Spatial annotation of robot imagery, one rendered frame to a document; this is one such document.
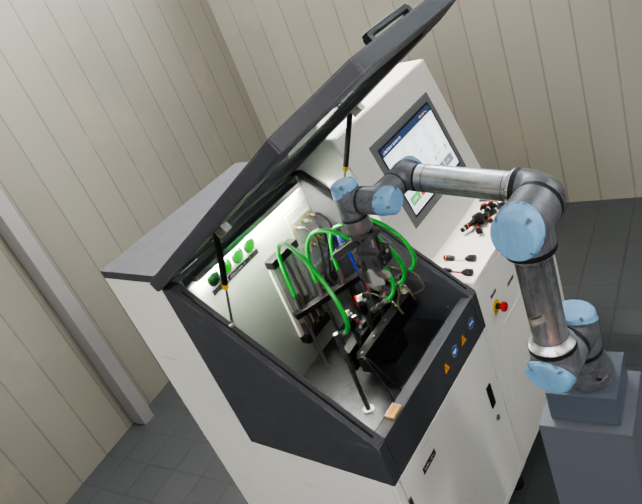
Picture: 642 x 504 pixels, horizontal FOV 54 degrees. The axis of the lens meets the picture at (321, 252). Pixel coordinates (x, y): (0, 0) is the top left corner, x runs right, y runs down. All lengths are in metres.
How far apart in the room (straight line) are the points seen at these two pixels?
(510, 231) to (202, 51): 3.60
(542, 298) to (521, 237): 0.19
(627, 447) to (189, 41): 3.73
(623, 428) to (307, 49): 3.40
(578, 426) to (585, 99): 2.58
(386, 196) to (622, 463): 0.98
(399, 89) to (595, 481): 1.48
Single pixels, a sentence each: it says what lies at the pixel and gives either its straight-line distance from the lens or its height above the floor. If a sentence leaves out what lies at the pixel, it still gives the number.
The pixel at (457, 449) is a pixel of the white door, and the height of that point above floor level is 0.58.
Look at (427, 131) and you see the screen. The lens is 2.53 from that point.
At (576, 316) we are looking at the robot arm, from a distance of 1.73.
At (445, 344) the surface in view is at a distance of 2.04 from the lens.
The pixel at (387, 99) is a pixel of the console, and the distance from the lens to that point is 2.40.
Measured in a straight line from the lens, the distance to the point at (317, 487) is 2.21.
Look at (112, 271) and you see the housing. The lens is 2.06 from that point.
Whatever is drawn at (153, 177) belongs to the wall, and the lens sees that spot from 4.19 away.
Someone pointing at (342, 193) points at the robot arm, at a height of 1.57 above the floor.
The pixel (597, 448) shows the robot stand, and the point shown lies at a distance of 1.95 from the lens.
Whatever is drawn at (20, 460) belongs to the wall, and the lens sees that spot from 3.74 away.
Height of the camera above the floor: 2.23
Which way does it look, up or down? 28 degrees down
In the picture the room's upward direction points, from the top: 23 degrees counter-clockwise
